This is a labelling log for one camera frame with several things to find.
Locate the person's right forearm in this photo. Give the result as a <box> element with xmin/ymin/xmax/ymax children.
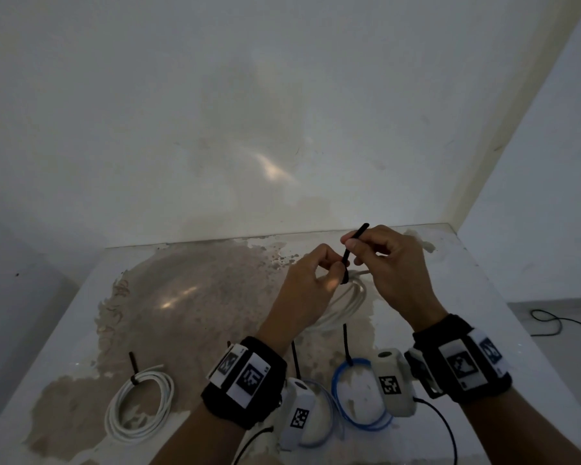
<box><xmin>460</xmin><ymin>387</ymin><xmax>581</xmax><ymax>465</ymax></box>

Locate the blue cable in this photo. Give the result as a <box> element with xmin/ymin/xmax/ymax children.
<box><xmin>331</xmin><ymin>358</ymin><xmax>394</xmax><ymax>431</ymax></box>

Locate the person's right hand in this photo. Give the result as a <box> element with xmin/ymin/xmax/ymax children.
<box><xmin>340</xmin><ymin>225</ymin><xmax>449</xmax><ymax>333</ymax></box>

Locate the black power cord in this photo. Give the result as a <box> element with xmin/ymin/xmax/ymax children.
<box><xmin>530</xmin><ymin>309</ymin><xmax>581</xmax><ymax>337</ymax></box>

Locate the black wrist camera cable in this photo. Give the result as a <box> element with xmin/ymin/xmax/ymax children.
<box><xmin>413</xmin><ymin>397</ymin><xmax>458</xmax><ymax>465</ymax></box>
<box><xmin>232</xmin><ymin>426</ymin><xmax>274</xmax><ymax>465</ymax></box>

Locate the white cable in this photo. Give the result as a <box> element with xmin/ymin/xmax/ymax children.
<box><xmin>104</xmin><ymin>365</ymin><xmax>175</xmax><ymax>442</ymax></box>
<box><xmin>305</xmin><ymin>269</ymin><xmax>371</xmax><ymax>333</ymax></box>

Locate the clear blue-striped cable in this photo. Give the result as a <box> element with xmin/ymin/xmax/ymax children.
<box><xmin>298</xmin><ymin>380</ymin><xmax>345</xmax><ymax>449</ymax></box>

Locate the person's left hand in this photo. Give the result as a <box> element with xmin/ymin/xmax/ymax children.
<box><xmin>255</xmin><ymin>243</ymin><xmax>351</xmax><ymax>357</ymax></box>

